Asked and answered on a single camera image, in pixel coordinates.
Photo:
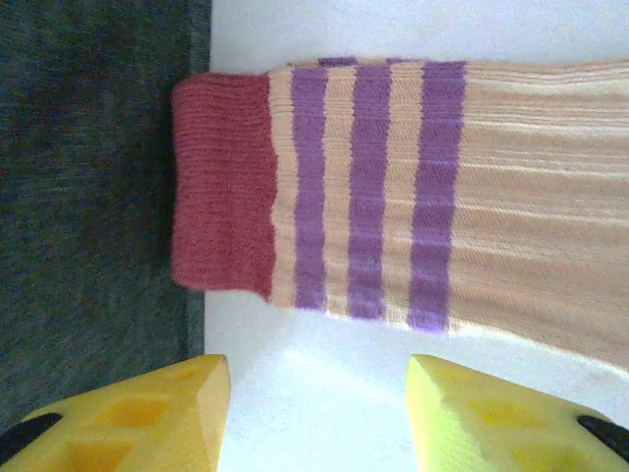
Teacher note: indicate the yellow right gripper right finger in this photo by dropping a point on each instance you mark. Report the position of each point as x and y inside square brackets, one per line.
[491, 428]

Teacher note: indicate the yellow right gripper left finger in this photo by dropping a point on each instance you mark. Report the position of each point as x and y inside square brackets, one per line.
[147, 423]

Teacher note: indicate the peach sock with purple stripes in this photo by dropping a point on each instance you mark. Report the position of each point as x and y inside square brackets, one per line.
[491, 196]

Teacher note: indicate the grey fabric divider organizer box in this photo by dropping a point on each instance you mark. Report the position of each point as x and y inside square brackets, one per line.
[88, 196]

